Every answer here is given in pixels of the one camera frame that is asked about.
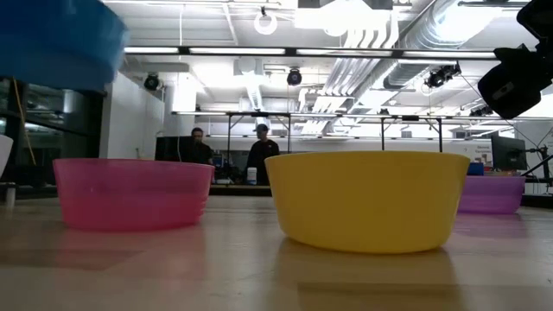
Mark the black computer monitor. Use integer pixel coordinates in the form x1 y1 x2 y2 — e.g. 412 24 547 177
154 136 195 163
491 135 528 171

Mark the purple plastic bowl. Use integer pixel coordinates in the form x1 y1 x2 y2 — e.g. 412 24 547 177
457 175 527 215

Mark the blue plastic bowl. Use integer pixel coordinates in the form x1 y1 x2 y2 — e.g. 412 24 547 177
0 0 130 92

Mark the white ring lamp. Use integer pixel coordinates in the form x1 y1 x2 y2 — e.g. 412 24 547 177
253 9 279 36

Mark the yellow hanging cable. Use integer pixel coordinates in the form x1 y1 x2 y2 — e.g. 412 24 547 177
11 77 38 166

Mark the person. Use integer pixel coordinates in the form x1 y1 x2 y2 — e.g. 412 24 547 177
189 127 214 166
245 124 281 186

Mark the yellow plastic bowl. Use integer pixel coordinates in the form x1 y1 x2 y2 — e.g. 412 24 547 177
264 149 471 255

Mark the silver ventilation duct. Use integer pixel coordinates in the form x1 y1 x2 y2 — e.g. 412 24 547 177
383 0 476 90

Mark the black overhead light bar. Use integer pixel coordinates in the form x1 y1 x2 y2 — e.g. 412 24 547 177
123 45 498 60

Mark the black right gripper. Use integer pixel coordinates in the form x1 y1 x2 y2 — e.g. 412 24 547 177
477 42 553 121

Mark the pink translucent plastic bowl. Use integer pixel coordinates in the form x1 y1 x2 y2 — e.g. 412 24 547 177
52 157 216 232

